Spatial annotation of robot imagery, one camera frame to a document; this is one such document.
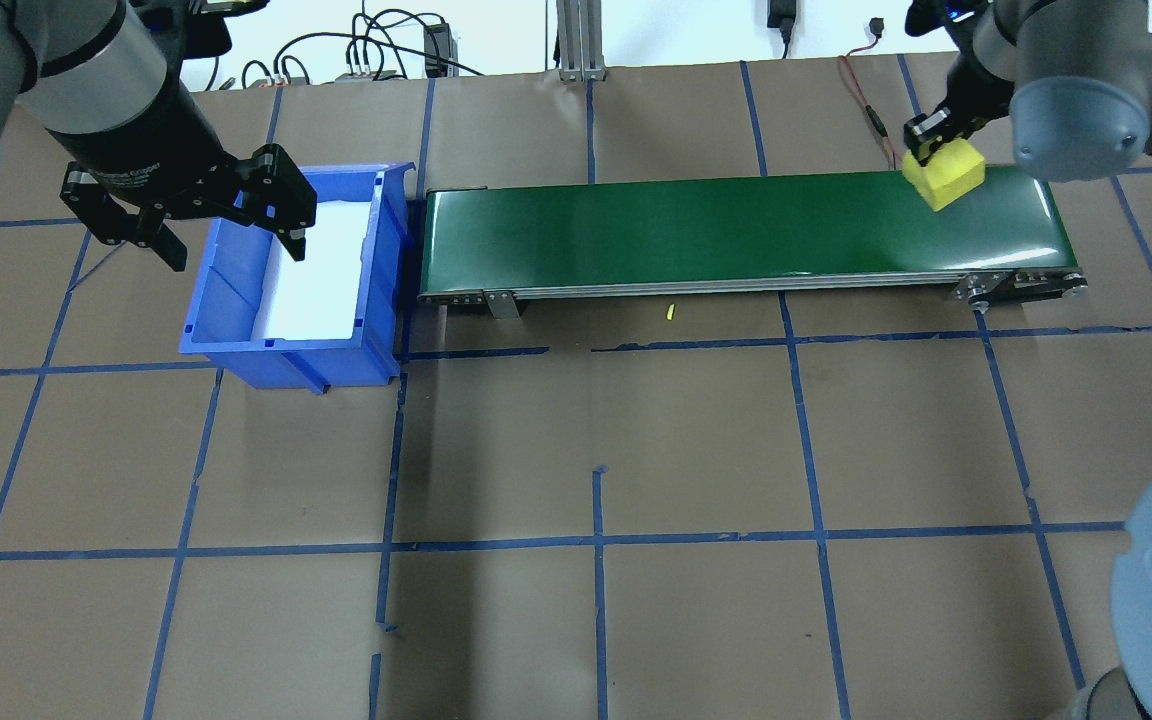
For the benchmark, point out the yellow foam block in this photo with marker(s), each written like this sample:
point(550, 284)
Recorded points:
point(951, 182)

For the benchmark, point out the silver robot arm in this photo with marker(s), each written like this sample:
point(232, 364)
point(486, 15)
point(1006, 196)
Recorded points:
point(86, 70)
point(1076, 120)

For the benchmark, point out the thin dark stick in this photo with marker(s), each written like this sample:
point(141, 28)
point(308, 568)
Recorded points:
point(96, 270)

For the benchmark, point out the blue plastic bin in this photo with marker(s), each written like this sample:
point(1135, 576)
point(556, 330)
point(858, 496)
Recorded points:
point(236, 300)

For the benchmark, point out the power strip with plugs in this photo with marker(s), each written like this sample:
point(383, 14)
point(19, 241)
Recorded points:
point(371, 72)

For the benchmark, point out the black power adapter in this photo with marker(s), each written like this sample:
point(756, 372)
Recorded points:
point(781, 12)

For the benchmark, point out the green conveyor belt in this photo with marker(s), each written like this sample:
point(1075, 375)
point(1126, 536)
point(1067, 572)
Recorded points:
point(736, 225)

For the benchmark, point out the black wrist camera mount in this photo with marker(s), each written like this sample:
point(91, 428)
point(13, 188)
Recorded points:
point(936, 18)
point(191, 25)

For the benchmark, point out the aluminium camera post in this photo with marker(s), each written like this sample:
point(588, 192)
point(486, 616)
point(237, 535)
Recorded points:
point(581, 40)

